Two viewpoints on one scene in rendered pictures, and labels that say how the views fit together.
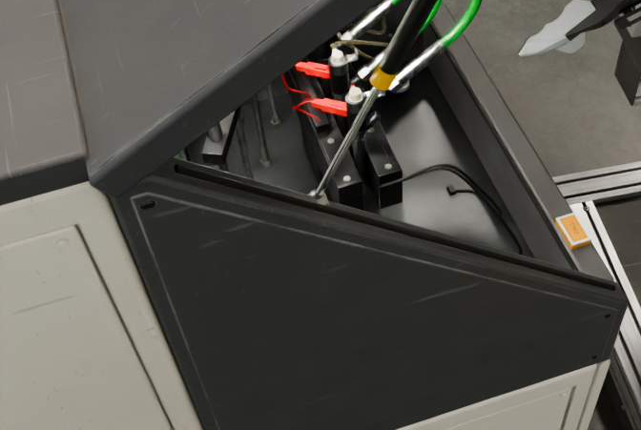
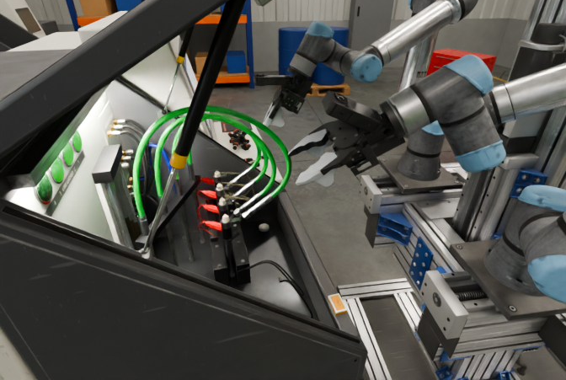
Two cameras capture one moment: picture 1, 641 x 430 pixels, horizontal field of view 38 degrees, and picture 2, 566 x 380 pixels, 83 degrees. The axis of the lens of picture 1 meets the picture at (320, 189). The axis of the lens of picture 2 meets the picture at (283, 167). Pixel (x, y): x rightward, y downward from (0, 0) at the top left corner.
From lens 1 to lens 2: 0.49 m
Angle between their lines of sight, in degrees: 22
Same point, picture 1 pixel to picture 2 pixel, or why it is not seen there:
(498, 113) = (304, 240)
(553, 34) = (313, 170)
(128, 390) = not seen: outside the picture
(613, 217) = (368, 307)
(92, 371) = not seen: outside the picture
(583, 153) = (356, 277)
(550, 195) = (327, 283)
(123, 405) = not seen: outside the picture
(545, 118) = (340, 261)
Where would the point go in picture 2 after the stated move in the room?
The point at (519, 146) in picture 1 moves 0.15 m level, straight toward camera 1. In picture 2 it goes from (312, 256) to (302, 297)
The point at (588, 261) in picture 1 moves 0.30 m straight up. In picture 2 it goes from (344, 323) to (360, 225)
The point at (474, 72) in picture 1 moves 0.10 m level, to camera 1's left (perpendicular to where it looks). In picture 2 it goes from (296, 222) to (266, 222)
